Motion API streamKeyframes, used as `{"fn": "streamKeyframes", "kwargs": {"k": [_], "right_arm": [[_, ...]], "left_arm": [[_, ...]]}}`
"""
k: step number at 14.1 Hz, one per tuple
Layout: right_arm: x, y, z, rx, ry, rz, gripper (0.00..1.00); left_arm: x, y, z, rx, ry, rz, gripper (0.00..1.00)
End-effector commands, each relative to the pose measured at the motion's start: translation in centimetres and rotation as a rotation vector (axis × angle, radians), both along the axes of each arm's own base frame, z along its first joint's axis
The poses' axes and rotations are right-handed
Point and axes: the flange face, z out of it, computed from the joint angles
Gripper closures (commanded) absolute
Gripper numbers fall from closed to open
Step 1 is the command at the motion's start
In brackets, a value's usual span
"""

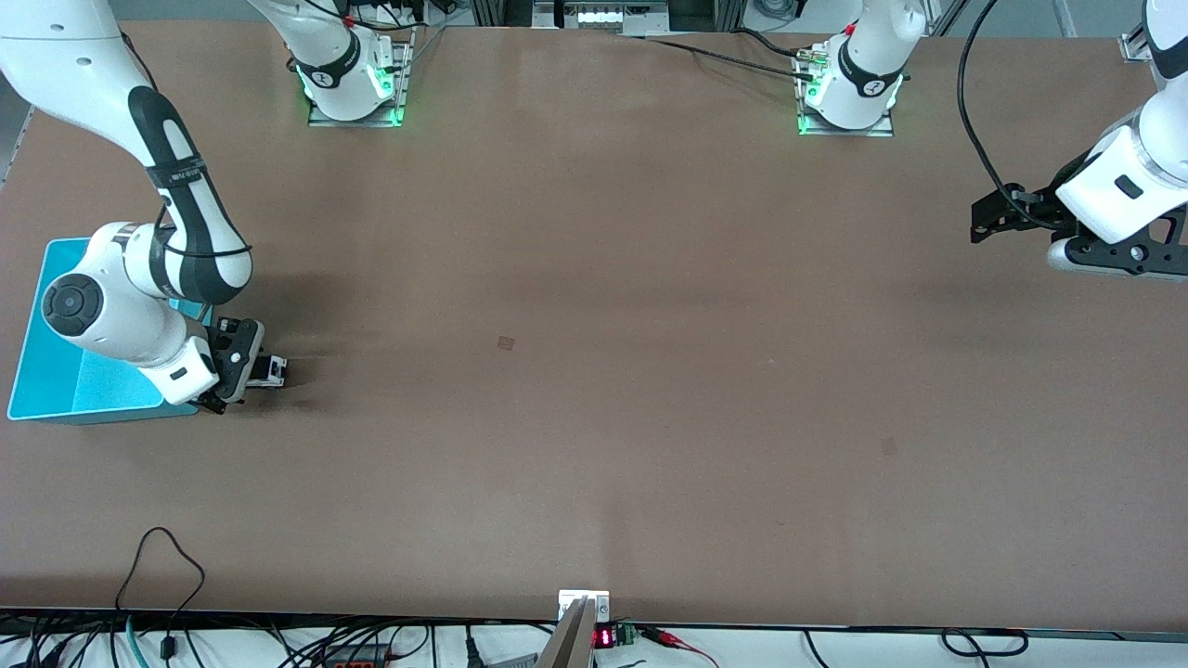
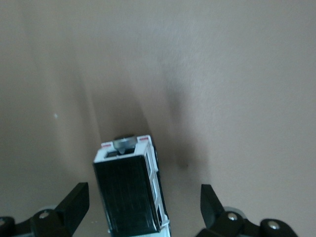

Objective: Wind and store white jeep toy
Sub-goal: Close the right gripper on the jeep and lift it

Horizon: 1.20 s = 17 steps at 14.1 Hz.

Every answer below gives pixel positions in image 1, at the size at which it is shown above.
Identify turquoise plastic bin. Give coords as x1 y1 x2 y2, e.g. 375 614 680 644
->
7 238 219 426

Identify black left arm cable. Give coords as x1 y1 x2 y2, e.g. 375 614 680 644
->
958 0 1064 228

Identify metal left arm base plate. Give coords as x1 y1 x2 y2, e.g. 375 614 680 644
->
796 46 896 138

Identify thin black looped cable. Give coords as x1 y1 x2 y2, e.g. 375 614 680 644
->
115 527 206 660

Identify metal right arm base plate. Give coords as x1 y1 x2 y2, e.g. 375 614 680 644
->
308 28 415 128

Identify short black base cable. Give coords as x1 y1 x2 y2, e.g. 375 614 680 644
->
733 28 810 57

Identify long black base cable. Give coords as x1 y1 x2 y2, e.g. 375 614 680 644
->
640 35 818 80

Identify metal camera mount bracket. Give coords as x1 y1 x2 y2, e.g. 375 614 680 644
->
536 589 612 668

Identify black coiled cable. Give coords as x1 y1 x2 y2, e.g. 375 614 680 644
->
941 628 1030 659

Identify aluminium frame with light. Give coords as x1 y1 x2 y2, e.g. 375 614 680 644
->
471 0 749 36

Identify red clip lead wires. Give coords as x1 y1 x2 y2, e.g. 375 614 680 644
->
639 625 721 668

